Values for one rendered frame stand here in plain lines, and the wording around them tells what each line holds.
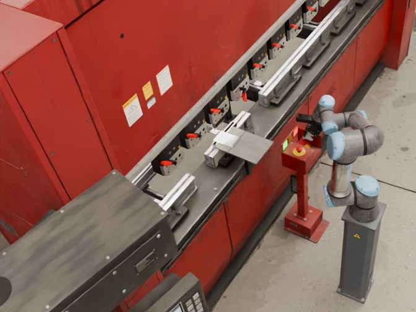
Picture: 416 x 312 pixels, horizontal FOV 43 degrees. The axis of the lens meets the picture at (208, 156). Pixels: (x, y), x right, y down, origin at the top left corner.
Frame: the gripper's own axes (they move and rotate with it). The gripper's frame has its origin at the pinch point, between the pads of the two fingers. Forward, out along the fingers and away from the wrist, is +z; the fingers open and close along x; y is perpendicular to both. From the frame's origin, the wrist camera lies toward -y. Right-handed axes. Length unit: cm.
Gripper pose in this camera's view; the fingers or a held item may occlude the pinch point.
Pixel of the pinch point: (303, 136)
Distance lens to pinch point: 297.8
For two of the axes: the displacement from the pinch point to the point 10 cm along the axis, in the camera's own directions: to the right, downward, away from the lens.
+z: -1.4, 5.2, 8.4
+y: 8.2, 5.4, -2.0
